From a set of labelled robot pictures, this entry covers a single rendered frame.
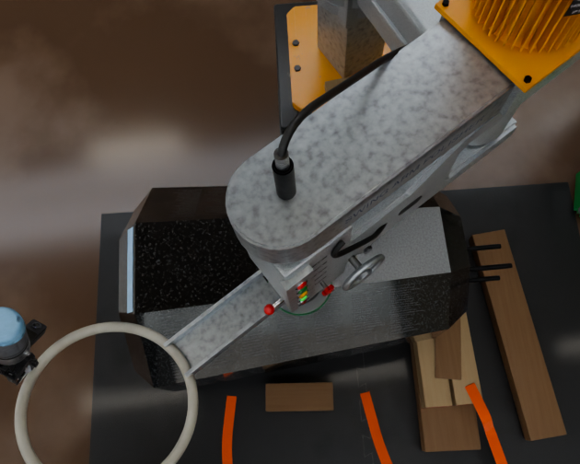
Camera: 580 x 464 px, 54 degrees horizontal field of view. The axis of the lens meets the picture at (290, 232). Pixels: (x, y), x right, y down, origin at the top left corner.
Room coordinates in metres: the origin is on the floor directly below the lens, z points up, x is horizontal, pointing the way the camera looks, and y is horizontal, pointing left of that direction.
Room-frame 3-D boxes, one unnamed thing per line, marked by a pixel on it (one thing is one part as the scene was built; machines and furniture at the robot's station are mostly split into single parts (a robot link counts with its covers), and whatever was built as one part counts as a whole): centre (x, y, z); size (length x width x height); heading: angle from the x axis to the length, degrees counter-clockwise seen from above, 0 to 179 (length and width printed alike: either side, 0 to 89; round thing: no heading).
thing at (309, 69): (1.37, -0.35, 0.76); 0.49 x 0.49 x 0.05; 85
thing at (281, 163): (0.44, -0.01, 1.78); 0.04 x 0.04 x 0.17
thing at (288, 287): (0.31, 0.00, 1.37); 0.08 x 0.03 x 0.28; 119
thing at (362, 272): (0.39, -0.17, 1.20); 0.15 x 0.10 x 0.15; 119
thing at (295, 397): (0.10, 0.07, 0.07); 0.30 x 0.12 x 0.12; 82
